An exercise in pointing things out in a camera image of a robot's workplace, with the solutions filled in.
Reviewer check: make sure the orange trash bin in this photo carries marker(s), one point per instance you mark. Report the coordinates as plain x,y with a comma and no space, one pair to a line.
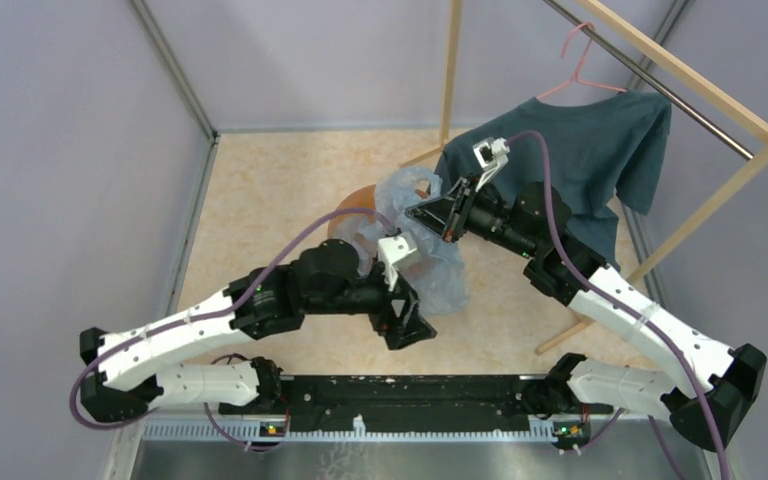
354,212

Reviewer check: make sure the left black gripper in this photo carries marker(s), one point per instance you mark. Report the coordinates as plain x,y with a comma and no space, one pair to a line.
410,325

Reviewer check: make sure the wooden clothes rack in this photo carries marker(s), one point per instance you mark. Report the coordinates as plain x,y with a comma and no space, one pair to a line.
704,247

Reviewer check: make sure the pink clothes hanger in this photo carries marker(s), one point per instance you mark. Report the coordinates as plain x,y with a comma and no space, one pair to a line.
575,78

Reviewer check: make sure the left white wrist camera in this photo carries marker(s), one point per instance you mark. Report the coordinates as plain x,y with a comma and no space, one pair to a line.
400,253

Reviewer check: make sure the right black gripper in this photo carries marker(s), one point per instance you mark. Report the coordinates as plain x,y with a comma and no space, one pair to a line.
447,216

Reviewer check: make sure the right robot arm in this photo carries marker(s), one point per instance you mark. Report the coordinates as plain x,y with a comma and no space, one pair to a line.
703,387

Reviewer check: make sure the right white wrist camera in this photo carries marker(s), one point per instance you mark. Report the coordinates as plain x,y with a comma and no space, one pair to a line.
492,157

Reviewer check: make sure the blue plastic trash bag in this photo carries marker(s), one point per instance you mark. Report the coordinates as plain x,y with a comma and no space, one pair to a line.
439,274

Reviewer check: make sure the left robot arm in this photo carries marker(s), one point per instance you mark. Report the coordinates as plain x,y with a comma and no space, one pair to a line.
132,373

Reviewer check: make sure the metal rack rod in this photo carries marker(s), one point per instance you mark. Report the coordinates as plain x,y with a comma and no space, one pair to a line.
654,54

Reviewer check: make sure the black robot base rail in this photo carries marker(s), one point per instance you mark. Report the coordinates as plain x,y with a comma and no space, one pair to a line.
445,407

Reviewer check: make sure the teal t-shirt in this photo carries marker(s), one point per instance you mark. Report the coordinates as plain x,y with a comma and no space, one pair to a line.
613,148

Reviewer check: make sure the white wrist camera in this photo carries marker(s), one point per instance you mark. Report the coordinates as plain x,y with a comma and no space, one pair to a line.
400,253
492,157

